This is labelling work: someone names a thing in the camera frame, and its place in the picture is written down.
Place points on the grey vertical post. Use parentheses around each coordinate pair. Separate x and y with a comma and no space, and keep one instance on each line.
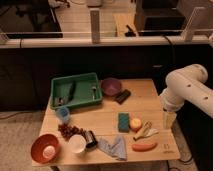
(95,25)

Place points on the blue grey cloth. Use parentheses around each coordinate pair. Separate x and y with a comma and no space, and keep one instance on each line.
(116,150)

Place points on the white horizontal rail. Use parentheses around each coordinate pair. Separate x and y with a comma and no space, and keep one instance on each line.
(105,41)

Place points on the dark green brush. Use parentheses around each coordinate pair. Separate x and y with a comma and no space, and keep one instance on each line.
(63,100)

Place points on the small metal tool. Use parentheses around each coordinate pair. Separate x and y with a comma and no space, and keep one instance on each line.
(94,88)

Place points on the orange carrot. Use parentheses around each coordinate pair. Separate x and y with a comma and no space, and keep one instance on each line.
(143,147)

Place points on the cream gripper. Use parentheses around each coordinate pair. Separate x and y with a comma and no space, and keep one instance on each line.
(168,119)

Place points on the purple bowl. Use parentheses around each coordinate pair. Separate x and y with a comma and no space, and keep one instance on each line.
(111,86)

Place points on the red bowl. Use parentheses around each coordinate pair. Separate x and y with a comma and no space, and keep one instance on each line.
(40,144)

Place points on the black metal can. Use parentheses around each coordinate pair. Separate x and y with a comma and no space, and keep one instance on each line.
(90,139)

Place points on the white egg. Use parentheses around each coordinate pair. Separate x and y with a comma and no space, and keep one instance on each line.
(49,152)

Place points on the white cup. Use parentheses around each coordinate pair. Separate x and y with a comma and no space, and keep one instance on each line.
(77,144)

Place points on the blue plastic cup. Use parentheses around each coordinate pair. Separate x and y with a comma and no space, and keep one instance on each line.
(63,114)

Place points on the yellow banana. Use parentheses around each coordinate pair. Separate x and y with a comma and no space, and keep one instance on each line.
(146,131)

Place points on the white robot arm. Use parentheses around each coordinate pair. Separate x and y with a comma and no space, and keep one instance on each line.
(186,84)

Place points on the bunch of red grapes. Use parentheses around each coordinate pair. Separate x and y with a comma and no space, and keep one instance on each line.
(68,131)

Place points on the white slanted bracket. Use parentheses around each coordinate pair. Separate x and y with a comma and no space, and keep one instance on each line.
(191,29)

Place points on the black object on far table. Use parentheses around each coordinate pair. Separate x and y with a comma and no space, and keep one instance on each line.
(130,32)

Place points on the green sponge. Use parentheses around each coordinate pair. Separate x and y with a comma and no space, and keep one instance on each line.
(123,122)

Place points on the yellow red apple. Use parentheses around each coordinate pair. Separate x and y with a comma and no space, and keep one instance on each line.
(135,124)

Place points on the green plastic tray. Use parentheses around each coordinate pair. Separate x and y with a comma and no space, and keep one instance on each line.
(83,91)

